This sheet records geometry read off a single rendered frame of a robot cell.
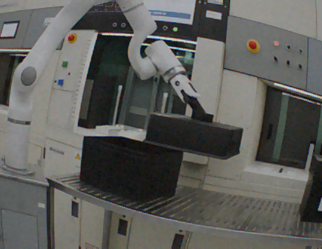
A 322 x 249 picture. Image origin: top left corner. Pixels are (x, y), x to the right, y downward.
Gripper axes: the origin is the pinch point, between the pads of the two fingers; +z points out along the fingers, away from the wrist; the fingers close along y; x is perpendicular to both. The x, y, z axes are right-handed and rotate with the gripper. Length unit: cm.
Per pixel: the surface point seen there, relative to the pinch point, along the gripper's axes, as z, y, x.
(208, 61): -19.6, 23.7, -10.5
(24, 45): -103, 28, 72
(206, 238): 47, 29, 34
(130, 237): 27, 29, 69
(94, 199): 9, -33, 37
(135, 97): -53, 119, 56
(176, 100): -27, 80, 25
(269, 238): 54, -33, -7
